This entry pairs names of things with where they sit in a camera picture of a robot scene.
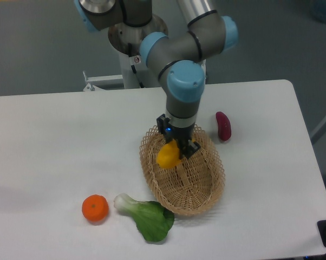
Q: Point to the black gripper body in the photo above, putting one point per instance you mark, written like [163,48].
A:
[181,133]

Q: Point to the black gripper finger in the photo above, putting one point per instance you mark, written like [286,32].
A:
[188,148]
[163,127]

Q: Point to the yellow mango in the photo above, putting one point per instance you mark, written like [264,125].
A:
[169,155]

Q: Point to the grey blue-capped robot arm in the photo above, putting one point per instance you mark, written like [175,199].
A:
[175,63]

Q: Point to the woven wicker basket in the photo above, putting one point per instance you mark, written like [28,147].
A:
[193,186]

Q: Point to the purple sweet potato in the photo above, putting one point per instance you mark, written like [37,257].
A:
[224,126]

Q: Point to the green bok choy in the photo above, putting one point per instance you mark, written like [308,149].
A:
[152,220]

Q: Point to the orange tangerine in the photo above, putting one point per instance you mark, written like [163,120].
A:
[95,208]

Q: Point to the white metal base frame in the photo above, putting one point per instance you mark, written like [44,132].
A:
[103,81]

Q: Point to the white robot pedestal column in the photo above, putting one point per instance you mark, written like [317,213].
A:
[126,41]

